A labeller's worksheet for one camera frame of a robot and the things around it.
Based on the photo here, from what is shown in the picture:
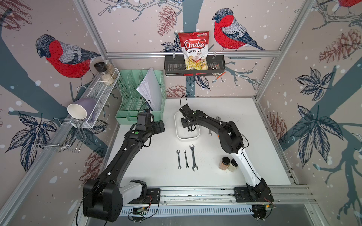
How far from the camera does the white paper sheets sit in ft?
3.03

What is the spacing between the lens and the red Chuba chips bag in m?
0.81

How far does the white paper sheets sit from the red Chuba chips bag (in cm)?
29
